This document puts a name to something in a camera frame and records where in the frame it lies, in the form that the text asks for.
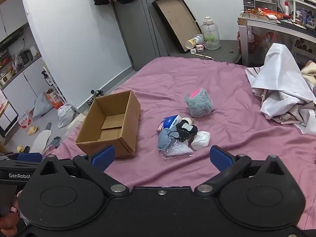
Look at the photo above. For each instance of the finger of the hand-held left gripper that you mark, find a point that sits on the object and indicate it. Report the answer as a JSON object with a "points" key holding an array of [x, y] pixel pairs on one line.
{"points": [[29, 157]]}

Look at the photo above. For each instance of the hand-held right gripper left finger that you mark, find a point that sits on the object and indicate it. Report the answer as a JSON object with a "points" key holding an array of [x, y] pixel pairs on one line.
{"points": [[103, 156]]}

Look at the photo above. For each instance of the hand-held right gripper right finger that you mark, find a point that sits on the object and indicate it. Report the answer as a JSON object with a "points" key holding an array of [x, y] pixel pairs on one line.
{"points": [[221, 159]]}

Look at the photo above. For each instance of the clear plastic bag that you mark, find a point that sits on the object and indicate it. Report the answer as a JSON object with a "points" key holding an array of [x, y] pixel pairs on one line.
{"points": [[177, 149]]}

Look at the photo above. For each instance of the brown cardboard box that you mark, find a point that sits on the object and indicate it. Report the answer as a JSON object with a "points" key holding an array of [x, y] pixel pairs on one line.
{"points": [[128, 118]]}

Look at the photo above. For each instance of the black plush toy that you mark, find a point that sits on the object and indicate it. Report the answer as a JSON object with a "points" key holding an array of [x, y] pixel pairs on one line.
{"points": [[184, 130]]}

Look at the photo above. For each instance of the blue denim fabric heart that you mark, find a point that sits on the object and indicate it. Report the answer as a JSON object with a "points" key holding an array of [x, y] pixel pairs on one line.
{"points": [[165, 138]]}

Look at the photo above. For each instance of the blue tissue packet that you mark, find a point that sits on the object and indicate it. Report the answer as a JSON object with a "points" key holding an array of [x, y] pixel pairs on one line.
{"points": [[171, 121]]}

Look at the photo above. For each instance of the person's left hand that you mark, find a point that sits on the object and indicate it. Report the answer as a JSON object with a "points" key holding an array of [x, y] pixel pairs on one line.
{"points": [[9, 223]]}

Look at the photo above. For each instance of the yellow slipper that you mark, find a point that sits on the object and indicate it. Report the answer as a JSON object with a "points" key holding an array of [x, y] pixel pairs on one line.
{"points": [[21, 149], [32, 130]]}

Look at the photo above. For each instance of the white insole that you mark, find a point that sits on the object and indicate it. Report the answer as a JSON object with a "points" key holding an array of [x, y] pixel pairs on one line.
{"points": [[40, 140]]}

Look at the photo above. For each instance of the pink bed sheet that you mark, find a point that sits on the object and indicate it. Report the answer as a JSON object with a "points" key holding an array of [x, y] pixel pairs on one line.
{"points": [[222, 133]]}

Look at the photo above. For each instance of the red white package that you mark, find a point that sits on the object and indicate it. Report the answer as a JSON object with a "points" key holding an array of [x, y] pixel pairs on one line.
{"points": [[24, 121]]}

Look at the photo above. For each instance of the grey plastic bag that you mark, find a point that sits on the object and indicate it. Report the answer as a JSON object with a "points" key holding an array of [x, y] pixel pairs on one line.
{"points": [[42, 106]]}

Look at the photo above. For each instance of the white plastic bag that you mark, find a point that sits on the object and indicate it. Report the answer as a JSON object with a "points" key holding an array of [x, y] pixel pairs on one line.
{"points": [[65, 114]]}

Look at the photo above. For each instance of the grey plush toy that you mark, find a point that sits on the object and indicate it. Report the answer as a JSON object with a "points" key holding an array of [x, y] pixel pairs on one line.
{"points": [[198, 103]]}

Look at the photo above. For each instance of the orange cardboard box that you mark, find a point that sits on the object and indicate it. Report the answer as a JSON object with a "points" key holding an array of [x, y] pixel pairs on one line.
{"points": [[54, 98]]}

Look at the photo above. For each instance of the white cabinet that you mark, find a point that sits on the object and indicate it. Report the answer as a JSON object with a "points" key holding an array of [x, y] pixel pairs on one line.
{"points": [[27, 79]]}

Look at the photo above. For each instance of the white rack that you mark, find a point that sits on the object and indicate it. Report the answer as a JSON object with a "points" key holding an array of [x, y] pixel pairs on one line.
{"points": [[50, 79]]}

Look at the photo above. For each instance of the white crumpled duvet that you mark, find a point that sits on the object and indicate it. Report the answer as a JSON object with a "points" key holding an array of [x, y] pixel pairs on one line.
{"points": [[279, 79]]}

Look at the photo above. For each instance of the patterned pen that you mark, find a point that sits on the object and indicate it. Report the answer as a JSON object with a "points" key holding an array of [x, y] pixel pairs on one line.
{"points": [[202, 56]]}

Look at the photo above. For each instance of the small printed box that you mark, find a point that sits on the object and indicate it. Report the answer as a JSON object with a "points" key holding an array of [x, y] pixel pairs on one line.
{"points": [[200, 48]]}

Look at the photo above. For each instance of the paper cup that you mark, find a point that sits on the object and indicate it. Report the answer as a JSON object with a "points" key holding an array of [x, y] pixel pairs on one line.
{"points": [[193, 42]]}

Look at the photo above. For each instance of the clear plastic jar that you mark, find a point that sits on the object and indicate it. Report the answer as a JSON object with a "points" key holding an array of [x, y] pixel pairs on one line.
{"points": [[209, 34]]}

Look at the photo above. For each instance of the dark grey door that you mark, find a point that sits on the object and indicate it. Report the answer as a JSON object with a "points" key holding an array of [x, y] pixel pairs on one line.
{"points": [[138, 29]]}

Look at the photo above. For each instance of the grey desk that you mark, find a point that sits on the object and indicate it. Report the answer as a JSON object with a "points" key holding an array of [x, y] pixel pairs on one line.
{"points": [[266, 26]]}

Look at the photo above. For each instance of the cardboard tubes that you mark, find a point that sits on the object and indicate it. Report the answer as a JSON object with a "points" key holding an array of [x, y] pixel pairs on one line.
{"points": [[303, 45]]}

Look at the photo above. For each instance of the red paper decoration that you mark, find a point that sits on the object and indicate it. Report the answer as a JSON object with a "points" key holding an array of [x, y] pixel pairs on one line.
{"points": [[261, 12]]}

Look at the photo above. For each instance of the white bottle red cap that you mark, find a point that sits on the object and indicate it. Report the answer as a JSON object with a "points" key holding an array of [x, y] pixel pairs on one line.
{"points": [[286, 8]]}

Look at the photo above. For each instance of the white desk shelf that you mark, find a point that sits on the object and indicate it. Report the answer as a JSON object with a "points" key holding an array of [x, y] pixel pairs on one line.
{"points": [[305, 3]]}

